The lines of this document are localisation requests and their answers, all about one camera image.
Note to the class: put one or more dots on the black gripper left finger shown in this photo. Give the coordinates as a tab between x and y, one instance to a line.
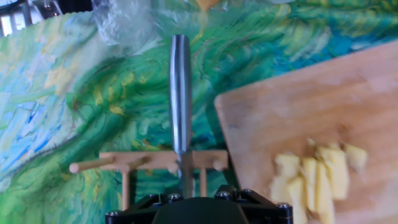
130	216

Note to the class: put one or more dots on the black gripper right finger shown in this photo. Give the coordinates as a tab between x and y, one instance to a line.
270	214

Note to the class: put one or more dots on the steel cleaver knife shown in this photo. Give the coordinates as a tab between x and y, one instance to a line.
180	93

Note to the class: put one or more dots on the yellow food block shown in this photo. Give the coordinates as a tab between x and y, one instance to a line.
311	180

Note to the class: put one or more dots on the wooden peg rack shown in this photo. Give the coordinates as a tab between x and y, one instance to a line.
146	160

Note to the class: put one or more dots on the bamboo cutting board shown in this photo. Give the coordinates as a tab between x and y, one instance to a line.
295	109

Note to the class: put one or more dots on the painted landscape tablecloth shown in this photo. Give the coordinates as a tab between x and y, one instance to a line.
77	102

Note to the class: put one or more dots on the clear plastic bag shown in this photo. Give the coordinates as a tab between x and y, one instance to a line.
124	21

